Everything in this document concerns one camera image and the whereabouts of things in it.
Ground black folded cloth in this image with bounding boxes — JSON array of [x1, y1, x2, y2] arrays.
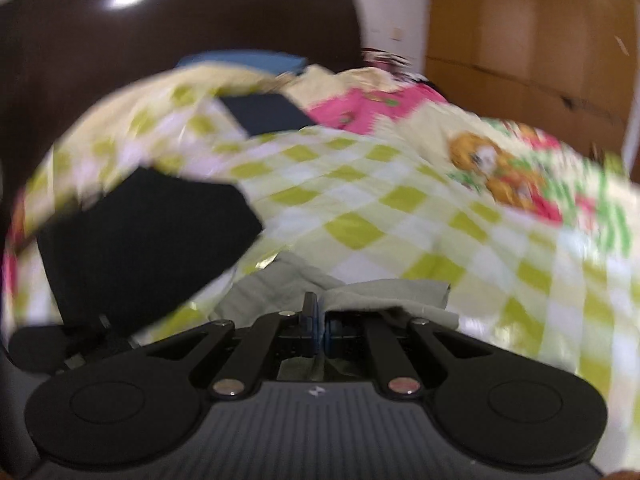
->
[[36, 166, 267, 331]]

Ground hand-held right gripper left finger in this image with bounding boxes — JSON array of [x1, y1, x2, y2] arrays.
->
[[145, 291, 320, 400]]

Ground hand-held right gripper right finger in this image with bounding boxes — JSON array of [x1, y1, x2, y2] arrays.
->
[[319, 309, 495, 397]]

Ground wooden wardrobe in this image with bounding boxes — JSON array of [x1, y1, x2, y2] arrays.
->
[[424, 0, 640, 183]]

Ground dark brown headboard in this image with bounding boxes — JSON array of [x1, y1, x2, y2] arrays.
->
[[0, 0, 367, 241]]

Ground grey-green pants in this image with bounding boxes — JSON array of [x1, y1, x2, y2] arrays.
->
[[215, 252, 461, 382]]

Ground printed checkered blanket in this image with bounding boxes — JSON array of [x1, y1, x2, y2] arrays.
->
[[0, 62, 640, 413]]

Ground dark blue folded cloth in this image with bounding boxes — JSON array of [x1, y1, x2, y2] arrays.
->
[[219, 91, 320, 139]]

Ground light blue cloth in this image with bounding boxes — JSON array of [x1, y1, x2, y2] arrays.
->
[[176, 51, 309, 77]]

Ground pile of clutter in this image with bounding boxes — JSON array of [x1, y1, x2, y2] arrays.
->
[[359, 47, 433, 85]]

